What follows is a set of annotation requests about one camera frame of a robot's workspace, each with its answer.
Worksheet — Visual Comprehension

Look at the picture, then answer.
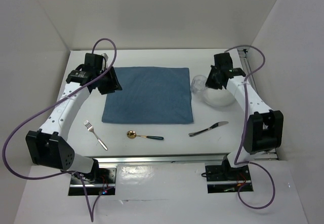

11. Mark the aluminium rail frame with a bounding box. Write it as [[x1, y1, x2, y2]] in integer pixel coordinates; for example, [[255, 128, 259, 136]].
[[234, 47, 284, 165]]

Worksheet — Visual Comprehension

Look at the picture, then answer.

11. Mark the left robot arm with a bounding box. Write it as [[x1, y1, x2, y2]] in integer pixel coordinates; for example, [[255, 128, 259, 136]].
[[25, 66, 122, 183]]

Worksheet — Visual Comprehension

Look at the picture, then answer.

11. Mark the silver fork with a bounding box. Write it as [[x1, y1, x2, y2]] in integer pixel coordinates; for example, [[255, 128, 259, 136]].
[[84, 120, 108, 151]]

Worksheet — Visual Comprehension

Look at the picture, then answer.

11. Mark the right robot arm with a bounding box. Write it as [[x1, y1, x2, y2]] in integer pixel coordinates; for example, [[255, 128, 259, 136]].
[[206, 52, 284, 179]]

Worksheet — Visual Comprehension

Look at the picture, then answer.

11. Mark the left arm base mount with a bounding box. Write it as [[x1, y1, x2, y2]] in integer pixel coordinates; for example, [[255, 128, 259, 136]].
[[68, 166, 117, 196]]

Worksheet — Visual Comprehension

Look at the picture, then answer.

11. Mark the blue cloth napkin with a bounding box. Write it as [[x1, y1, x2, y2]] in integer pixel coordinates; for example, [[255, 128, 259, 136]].
[[102, 66, 194, 125]]

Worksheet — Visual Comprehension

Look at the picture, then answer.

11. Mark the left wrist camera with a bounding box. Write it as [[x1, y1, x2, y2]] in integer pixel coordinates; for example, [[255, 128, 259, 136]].
[[85, 53, 108, 70]]

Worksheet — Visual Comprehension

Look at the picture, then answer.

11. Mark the clear plastic cup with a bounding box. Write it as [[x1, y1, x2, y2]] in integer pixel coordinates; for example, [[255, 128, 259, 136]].
[[190, 75, 207, 94]]

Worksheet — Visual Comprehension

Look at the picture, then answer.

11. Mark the silver table knife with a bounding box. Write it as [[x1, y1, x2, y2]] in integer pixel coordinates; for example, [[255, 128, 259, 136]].
[[188, 121, 229, 137]]

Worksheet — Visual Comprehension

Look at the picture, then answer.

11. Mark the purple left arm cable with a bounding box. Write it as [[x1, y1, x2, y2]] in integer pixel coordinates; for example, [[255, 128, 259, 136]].
[[2, 39, 117, 222]]

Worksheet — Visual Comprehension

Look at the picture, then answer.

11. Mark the gold spoon with dark handle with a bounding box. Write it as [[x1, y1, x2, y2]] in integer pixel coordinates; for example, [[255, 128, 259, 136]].
[[127, 131, 164, 141]]

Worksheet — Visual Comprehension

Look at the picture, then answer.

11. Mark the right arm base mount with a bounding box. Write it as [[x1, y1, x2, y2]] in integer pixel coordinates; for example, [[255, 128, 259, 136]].
[[201, 165, 254, 194]]

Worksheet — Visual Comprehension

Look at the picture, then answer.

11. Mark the clear glass plate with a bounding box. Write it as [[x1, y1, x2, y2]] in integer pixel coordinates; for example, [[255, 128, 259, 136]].
[[202, 88, 236, 107]]

